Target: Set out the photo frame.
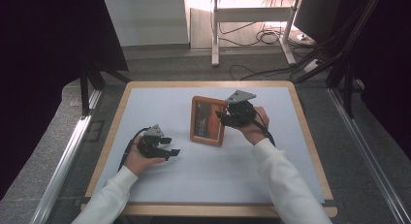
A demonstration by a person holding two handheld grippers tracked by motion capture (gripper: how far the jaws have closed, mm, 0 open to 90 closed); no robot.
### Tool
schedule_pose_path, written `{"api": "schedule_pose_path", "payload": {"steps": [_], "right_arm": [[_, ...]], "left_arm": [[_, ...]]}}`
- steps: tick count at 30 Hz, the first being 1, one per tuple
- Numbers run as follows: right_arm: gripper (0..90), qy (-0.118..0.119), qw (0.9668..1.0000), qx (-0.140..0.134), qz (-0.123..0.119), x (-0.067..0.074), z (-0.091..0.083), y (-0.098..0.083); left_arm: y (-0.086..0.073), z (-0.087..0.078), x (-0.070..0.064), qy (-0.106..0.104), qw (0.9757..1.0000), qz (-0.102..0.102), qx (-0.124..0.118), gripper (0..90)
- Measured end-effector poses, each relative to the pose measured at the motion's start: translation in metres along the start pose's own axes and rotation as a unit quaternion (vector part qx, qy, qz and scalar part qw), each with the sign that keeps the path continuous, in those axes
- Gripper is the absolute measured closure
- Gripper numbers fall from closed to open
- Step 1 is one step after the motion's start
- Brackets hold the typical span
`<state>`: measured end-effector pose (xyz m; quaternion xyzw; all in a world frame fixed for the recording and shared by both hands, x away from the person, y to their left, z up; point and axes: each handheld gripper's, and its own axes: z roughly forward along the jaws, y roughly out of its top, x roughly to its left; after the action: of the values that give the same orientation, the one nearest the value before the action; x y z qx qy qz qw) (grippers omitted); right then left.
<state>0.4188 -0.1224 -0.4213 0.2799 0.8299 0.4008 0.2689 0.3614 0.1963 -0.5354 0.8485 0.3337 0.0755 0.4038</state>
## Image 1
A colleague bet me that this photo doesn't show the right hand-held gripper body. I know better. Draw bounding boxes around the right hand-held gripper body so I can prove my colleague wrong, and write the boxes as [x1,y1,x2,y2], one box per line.
[225,89,258,128]

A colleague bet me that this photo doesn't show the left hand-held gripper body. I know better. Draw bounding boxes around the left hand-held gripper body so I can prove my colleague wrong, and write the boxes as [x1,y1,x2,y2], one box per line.
[137,123,166,159]

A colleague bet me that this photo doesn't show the wooden picture frame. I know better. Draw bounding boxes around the wooden picture frame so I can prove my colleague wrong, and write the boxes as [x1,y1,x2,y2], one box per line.
[189,95,229,148]

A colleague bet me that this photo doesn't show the person's left hand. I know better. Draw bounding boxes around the person's left hand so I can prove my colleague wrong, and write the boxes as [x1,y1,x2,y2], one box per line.
[123,134,166,177]

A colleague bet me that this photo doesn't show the person's right hand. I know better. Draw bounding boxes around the person's right hand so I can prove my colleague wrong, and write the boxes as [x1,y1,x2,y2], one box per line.
[237,106,271,146]

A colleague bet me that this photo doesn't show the white table mat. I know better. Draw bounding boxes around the white table mat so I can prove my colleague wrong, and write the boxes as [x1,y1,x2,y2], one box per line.
[89,86,326,205]

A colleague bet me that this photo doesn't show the wooden table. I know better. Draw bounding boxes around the wooden table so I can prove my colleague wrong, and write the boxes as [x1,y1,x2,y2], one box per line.
[79,80,339,218]

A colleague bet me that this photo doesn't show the white power strip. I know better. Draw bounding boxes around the white power strip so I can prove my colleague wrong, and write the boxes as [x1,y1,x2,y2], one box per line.
[302,57,324,74]

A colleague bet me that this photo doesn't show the black metal stand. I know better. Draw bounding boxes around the black metal stand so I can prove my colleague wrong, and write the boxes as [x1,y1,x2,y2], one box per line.
[291,0,383,119]
[79,59,133,117]

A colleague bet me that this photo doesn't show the dark monitor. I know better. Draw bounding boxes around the dark monitor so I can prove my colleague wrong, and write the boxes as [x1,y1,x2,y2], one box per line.
[293,0,344,45]

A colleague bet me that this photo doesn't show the dark curtain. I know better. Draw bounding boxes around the dark curtain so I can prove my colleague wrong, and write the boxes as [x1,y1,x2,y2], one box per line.
[0,0,129,201]
[342,0,411,151]

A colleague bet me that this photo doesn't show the left hand-held gripper black cable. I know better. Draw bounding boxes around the left hand-held gripper black cable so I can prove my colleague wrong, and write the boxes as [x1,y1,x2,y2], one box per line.
[117,126,151,173]

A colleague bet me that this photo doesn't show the hand-held gripper black cable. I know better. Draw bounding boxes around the hand-held gripper black cable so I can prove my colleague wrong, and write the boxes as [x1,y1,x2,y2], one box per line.
[251,107,277,147]
[117,126,151,173]

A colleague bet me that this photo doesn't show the right hand-held gripper black cable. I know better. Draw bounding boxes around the right hand-held gripper black cable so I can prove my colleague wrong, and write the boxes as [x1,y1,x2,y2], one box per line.
[251,107,277,147]

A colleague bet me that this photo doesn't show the black floor cables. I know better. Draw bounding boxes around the black floor cables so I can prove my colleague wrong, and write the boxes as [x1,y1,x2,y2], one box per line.
[217,20,319,81]

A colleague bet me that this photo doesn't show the aluminium rail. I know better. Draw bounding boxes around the aluminium rail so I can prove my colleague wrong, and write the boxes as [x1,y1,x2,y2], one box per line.
[28,88,103,224]
[327,86,411,224]

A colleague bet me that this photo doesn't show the white desk frame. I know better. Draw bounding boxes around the white desk frame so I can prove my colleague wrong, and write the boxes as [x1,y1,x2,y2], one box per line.
[210,0,303,68]

